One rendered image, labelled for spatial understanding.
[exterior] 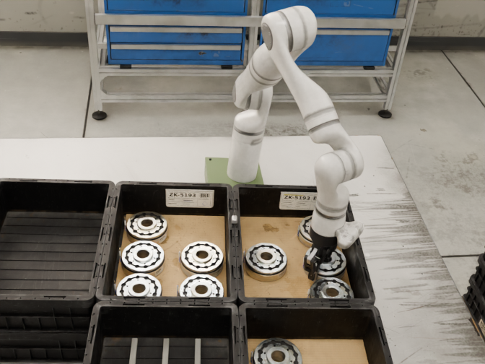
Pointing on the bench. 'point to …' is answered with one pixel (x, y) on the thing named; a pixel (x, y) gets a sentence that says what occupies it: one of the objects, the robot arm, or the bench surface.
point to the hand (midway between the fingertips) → (318, 269)
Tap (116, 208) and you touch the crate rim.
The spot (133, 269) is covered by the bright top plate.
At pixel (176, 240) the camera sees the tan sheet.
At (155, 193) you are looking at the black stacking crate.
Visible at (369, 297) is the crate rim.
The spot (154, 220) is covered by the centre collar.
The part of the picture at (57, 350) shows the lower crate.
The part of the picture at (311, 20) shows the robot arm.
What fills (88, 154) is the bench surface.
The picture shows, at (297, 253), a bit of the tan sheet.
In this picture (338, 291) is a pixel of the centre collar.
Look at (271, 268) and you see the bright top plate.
